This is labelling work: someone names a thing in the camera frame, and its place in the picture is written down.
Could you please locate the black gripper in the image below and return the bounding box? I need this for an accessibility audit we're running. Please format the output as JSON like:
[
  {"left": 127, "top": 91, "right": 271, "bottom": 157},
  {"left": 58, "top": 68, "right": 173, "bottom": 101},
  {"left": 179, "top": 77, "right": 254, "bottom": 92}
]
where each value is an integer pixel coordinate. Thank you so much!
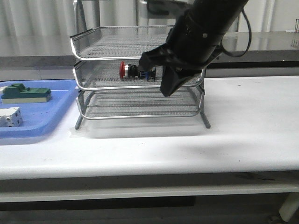
[{"left": 138, "top": 9, "right": 226, "bottom": 97}]

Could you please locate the red emergency stop button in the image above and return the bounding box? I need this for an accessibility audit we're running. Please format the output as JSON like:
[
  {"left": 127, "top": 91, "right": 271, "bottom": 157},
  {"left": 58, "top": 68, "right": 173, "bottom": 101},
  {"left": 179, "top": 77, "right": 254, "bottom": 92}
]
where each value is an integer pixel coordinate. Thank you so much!
[{"left": 119, "top": 62, "right": 156, "bottom": 81}]

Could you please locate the silver mesh tray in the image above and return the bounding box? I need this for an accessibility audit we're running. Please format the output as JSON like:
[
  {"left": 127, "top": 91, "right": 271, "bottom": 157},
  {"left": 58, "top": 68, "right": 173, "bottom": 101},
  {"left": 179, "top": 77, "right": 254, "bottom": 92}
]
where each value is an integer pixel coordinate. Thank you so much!
[
  {"left": 72, "top": 58, "right": 206, "bottom": 91},
  {"left": 70, "top": 25, "right": 173, "bottom": 61},
  {"left": 76, "top": 87, "right": 204, "bottom": 120}
]

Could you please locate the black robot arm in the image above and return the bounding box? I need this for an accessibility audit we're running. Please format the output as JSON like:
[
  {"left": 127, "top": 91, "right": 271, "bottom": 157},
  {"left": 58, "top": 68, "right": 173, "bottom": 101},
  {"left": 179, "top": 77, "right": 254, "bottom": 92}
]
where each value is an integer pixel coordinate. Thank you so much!
[{"left": 139, "top": 0, "right": 247, "bottom": 97}]

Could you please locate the dark granite counter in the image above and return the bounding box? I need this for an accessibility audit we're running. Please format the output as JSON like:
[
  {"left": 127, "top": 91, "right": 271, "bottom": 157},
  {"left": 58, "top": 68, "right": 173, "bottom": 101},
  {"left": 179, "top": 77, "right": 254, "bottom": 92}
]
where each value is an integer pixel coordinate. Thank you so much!
[{"left": 0, "top": 32, "right": 299, "bottom": 69}]

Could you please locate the blue plastic tray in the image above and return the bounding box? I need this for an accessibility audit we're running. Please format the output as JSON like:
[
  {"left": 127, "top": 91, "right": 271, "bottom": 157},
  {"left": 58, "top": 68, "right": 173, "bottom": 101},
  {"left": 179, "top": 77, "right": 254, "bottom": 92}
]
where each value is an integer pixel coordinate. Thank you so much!
[{"left": 0, "top": 79, "right": 78, "bottom": 144}]

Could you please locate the green terminal block component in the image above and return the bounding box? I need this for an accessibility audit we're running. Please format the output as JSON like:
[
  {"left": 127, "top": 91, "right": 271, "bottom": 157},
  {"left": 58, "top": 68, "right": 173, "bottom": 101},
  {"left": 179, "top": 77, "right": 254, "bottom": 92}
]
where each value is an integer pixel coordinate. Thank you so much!
[{"left": 1, "top": 83, "right": 51, "bottom": 104}]

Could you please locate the white circuit breaker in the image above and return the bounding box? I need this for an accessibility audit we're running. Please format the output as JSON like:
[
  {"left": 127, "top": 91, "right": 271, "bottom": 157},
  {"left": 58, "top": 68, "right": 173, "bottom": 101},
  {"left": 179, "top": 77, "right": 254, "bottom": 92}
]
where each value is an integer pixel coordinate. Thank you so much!
[{"left": 0, "top": 107, "right": 23, "bottom": 127}]

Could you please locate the white table leg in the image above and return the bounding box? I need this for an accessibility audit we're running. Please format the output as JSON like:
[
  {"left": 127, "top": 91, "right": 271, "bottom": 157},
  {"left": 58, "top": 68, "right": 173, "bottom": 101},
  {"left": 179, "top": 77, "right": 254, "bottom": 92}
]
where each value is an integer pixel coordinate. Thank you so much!
[{"left": 278, "top": 192, "right": 299, "bottom": 222}]

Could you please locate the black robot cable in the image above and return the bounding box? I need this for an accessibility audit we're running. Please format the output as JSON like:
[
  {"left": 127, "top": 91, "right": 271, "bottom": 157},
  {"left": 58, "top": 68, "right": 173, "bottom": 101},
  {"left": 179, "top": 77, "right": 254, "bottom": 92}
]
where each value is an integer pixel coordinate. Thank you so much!
[{"left": 221, "top": 7, "right": 252, "bottom": 58}]

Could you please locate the silver wire rack frame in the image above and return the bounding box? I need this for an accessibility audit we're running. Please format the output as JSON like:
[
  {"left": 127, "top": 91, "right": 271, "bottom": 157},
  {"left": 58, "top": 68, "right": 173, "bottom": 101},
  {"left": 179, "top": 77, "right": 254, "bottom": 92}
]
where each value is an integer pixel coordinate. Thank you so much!
[{"left": 73, "top": 0, "right": 210, "bottom": 129}]

